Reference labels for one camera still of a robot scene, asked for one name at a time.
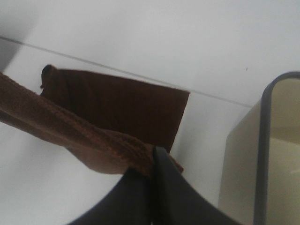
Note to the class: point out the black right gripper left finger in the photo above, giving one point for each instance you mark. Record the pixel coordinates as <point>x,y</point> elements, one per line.
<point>126,204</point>

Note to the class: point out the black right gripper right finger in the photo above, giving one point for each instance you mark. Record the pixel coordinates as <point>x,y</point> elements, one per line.
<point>178,203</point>

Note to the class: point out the brown towel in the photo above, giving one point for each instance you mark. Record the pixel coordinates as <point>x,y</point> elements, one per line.
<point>109,123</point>

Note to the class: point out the beige bin with grey rim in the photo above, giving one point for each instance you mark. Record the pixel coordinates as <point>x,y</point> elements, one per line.
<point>260,182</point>

